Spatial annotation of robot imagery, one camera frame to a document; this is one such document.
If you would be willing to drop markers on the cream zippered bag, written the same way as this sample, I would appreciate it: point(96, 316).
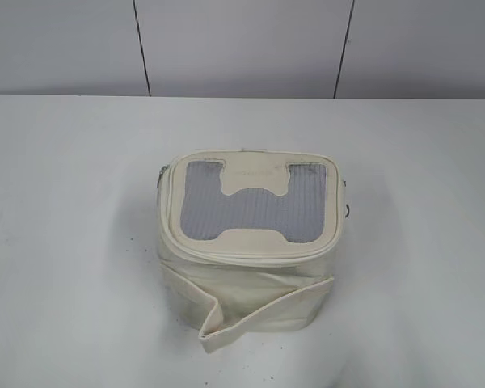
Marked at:
point(246, 239)

